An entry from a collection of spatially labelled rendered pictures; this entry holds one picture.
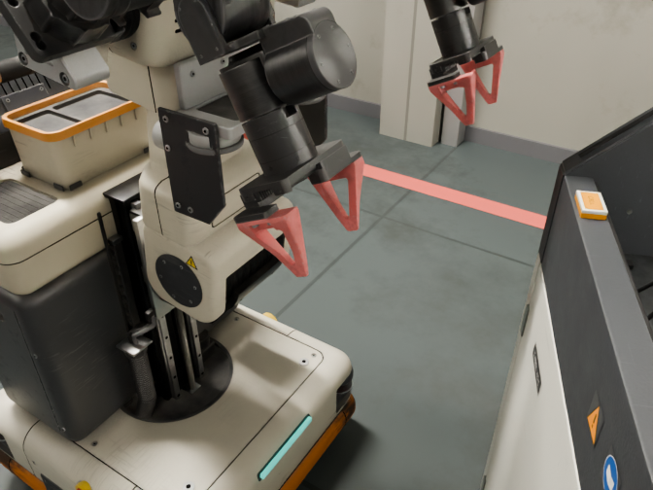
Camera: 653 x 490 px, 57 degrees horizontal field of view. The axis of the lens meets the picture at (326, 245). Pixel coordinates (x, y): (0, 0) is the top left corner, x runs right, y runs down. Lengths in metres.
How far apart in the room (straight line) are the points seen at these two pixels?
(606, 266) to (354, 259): 1.63
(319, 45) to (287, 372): 1.06
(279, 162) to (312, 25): 0.13
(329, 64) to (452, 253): 1.89
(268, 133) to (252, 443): 0.89
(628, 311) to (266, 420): 0.90
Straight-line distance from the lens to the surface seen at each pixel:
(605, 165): 0.92
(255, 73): 0.57
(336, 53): 0.53
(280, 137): 0.57
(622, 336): 0.65
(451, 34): 0.93
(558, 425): 0.82
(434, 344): 1.97
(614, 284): 0.72
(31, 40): 0.74
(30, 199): 1.19
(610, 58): 2.97
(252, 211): 0.57
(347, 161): 0.61
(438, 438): 1.73
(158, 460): 1.36
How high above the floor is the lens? 1.35
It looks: 35 degrees down
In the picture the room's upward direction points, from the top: straight up
